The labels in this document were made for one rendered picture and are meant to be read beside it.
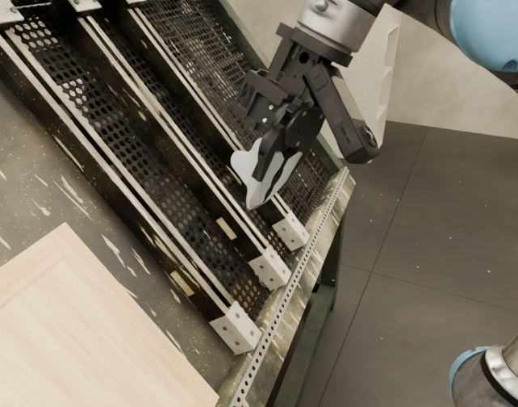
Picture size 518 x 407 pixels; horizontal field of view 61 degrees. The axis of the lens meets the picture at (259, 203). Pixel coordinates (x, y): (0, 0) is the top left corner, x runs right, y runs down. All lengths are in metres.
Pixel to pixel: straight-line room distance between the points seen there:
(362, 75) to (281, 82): 3.87
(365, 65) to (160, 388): 3.69
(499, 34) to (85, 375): 0.90
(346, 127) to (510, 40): 0.17
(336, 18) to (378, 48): 3.83
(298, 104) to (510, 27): 0.21
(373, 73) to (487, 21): 4.01
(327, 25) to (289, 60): 0.07
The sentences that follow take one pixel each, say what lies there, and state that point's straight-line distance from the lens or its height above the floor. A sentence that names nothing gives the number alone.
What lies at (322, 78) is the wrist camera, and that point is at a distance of 0.48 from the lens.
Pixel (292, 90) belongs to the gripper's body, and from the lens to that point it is 0.50.
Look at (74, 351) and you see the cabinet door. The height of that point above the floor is 1.16.
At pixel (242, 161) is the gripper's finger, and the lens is 0.53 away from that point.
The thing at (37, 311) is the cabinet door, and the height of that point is 1.24.
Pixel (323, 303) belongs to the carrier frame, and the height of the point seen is 0.18.
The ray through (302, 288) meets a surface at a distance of 1.54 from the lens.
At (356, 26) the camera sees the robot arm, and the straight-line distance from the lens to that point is 0.48.
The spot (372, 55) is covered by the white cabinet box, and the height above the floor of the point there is 1.05.
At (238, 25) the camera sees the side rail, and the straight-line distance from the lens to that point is 2.20.
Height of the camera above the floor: 1.85
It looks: 30 degrees down
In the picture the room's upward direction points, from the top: straight up
